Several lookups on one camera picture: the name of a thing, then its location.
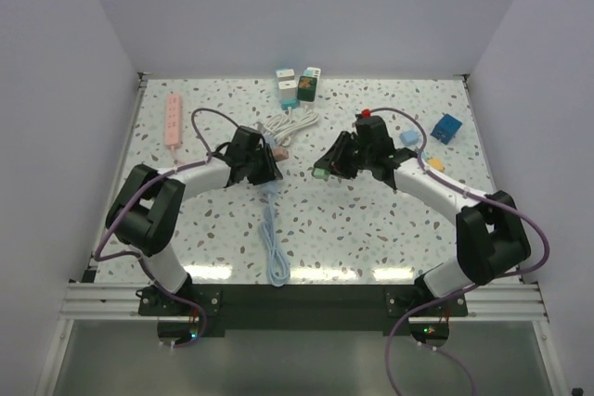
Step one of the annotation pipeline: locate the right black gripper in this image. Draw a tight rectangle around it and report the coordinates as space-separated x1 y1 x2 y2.
316 131 374 180

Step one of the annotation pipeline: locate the mint green plug adapter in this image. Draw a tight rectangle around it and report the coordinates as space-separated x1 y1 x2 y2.
312 168 330 180

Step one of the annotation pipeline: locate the pink brown plug adapter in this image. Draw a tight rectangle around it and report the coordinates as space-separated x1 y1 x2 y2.
272 147 290 162

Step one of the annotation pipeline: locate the light blue plug adapter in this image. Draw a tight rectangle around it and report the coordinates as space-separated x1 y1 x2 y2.
399 130 421 147

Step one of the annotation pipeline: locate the light blue power strip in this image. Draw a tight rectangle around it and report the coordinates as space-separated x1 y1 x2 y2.
256 135 291 287

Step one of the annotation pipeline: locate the yellow plug adapter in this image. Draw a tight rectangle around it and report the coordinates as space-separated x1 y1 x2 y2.
427 158 446 172

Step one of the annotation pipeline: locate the pink power strip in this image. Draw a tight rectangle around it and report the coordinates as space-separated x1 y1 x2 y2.
163 94 183 165

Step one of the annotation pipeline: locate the blue cube socket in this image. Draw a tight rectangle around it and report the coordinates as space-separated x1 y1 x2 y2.
431 114 462 145

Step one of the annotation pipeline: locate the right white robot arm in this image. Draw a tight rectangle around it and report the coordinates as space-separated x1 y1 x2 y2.
313 116 531 315

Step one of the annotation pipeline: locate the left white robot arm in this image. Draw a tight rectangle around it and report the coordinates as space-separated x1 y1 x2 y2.
94 126 288 314

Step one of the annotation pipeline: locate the white power strip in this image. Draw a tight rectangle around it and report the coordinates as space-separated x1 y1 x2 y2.
256 98 319 147

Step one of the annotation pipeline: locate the green picture charger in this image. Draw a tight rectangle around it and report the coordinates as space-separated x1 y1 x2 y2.
297 75 317 103

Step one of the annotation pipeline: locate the white charger front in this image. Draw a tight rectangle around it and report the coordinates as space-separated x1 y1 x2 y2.
278 79 297 101

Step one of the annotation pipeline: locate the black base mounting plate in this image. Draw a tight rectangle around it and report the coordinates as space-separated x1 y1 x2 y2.
138 282 470 338

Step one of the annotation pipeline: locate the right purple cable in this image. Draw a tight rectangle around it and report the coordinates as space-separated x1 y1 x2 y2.
366 107 551 396

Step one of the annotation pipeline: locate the purple cable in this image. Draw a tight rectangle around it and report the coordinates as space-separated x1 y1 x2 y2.
366 107 551 396
92 108 242 346

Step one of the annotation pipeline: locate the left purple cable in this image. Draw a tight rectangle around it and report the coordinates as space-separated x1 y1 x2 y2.
92 108 242 346

